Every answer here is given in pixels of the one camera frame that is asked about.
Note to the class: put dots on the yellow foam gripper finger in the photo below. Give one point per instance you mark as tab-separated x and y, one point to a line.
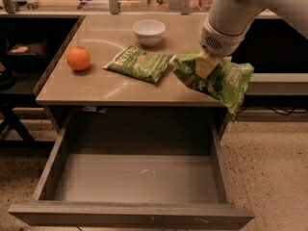
205	64

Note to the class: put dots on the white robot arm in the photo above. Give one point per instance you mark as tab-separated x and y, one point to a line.
269	34

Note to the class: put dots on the orange fruit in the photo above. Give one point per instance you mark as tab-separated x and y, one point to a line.
78	58

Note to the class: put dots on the green kettle chip bag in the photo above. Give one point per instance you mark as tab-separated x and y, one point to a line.
136	63

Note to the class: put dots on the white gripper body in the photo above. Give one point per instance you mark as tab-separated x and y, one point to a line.
220	43

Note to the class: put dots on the grey counter cabinet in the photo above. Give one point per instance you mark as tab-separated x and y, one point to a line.
105	35

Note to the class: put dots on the white bowl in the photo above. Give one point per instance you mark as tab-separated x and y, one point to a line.
150	32

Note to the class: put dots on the open grey drawer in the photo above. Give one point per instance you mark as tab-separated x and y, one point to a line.
156	168

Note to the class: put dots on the green rice chip bag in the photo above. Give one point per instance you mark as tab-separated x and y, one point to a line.
227	83

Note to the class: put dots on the black side table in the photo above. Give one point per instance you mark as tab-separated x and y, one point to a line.
22	64

